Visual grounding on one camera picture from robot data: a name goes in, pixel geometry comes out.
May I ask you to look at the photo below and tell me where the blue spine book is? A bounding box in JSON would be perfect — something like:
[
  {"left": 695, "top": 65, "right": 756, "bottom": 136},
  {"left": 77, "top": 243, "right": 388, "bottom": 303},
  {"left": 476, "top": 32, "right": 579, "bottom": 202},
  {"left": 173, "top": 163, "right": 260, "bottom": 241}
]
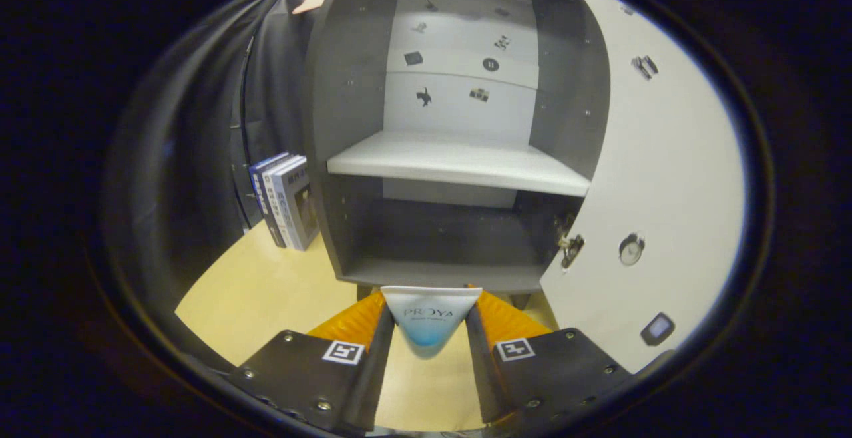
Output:
[{"left": 248, "top": 152, "right": 292, "bottom": 247}]

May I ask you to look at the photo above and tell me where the black backdrop cloth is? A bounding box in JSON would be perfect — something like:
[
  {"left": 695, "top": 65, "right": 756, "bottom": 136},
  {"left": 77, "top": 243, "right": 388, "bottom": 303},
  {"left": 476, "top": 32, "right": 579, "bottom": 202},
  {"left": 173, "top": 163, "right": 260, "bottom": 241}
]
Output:
[{"left": 100, "top": 0, "right": 320, "bottom": 372}]

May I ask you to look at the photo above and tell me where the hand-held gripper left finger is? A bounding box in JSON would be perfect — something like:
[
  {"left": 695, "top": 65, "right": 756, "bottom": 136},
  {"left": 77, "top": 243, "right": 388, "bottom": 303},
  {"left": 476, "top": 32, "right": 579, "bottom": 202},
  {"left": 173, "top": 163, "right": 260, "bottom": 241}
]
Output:
[{"left": 226, "top": 290, "right": 397, "bottom": 435}]

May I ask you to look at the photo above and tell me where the white spine book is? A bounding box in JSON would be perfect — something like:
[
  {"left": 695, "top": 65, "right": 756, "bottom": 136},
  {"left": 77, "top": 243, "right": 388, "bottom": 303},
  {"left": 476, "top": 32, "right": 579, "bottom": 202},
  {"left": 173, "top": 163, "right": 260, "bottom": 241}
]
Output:
[{"left": 262, "top": 155, "right": 307, "bottom": 250}]

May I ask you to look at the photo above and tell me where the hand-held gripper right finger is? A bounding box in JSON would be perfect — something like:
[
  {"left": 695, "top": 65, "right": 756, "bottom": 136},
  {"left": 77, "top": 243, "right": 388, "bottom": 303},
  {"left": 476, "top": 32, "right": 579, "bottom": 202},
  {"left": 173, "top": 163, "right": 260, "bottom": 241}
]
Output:
[{"left": 465, "top": 285, "right": 633, "bottom": 425}]

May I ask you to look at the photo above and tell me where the black stand pole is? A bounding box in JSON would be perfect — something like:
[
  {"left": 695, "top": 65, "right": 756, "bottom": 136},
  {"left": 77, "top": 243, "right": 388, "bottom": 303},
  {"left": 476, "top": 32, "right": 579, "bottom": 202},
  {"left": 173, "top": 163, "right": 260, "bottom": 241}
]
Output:
[{"left": 230, "top": 0, "right": 294, "bottom": 229}]

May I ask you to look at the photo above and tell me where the white blue cosmetic tube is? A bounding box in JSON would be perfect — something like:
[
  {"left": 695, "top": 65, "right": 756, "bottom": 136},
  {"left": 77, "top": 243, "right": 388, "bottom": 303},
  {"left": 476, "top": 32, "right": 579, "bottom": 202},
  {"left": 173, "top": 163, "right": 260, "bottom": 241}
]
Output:
[{"left": 381, "top": 285, "right": 483, "bottom": 360}]

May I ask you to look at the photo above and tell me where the grey cabinet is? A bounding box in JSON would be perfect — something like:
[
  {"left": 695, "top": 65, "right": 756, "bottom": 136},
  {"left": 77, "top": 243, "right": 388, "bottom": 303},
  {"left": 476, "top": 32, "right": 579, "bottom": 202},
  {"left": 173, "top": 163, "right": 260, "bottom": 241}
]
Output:
[{"left": 303, "top": 0, "right": 612, "bottom": 309}]

